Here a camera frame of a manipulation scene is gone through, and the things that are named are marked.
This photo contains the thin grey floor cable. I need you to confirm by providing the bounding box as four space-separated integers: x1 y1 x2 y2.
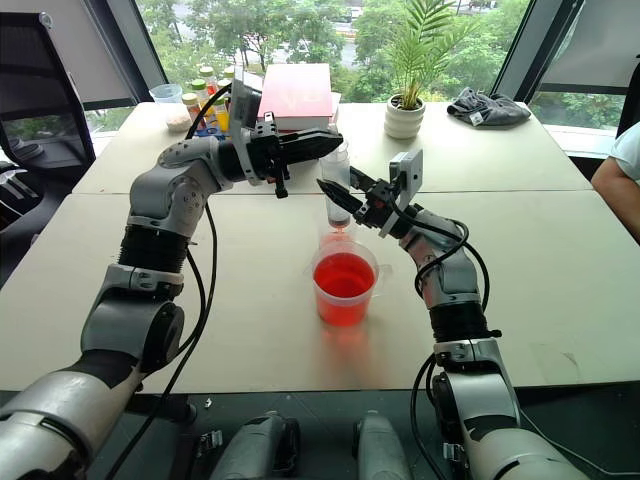
518 407 640 477

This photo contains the palm plant in white pot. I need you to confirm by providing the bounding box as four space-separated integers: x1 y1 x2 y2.
383 0 479 141

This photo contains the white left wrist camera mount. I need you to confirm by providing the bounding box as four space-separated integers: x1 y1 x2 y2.
228 64 265 187

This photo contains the small bowl with white powder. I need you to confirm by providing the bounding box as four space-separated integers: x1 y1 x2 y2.
164 111 194 133

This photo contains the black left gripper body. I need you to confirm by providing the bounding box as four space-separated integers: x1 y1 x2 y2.
247 111 295 200

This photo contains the crumpled grey cloth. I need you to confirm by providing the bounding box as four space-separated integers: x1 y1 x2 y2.
446 86 532 128

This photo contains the dark grey rounded robot leg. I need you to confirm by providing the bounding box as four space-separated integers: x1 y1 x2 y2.
351 409 417 480
208 410 302 480

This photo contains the black mesh office chair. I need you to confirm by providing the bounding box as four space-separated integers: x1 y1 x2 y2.
0 11 97 217

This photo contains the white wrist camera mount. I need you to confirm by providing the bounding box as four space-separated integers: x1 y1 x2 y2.
377 147 425 239
228 64 265 187

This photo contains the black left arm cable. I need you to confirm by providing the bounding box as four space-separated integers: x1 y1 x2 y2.
101 82 236 480

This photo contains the person in light shirt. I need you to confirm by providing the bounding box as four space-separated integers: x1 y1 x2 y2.
590 121 640 237

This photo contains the clear empty measuring cup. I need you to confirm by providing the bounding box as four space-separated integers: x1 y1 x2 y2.
149 83 184 107

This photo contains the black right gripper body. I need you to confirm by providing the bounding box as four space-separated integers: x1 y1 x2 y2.
351 178 402 230

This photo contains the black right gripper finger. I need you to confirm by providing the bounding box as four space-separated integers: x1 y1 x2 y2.
316 178 363 215
349 166 377 193

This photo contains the red book box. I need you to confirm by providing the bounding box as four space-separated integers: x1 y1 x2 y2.
256 63 342 134

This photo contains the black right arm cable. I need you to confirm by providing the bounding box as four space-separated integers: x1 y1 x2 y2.
394 199 503 480

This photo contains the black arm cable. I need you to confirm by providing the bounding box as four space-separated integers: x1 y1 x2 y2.
101 82 236 480
394 199 503 480

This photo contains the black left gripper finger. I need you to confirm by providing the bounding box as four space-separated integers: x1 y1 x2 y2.
278 127 345 152
284 141 343 167

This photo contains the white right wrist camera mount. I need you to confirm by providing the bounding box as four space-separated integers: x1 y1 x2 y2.
377 147 425 239

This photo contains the tube with yellow liquid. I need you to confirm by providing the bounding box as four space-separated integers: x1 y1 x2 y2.
213 98 232 134

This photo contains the clear cup with red liquid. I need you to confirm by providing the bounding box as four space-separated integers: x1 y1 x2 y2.
304 239 393 329

